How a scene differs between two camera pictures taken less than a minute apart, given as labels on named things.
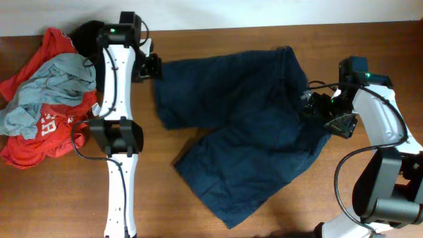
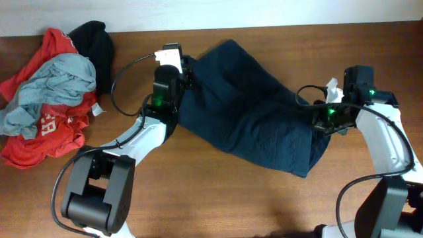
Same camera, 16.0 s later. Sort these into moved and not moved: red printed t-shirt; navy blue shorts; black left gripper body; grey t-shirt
Moved: black left gripper body; navy blue shorts
Not moved: red printed t-shirt; grey t-shirt
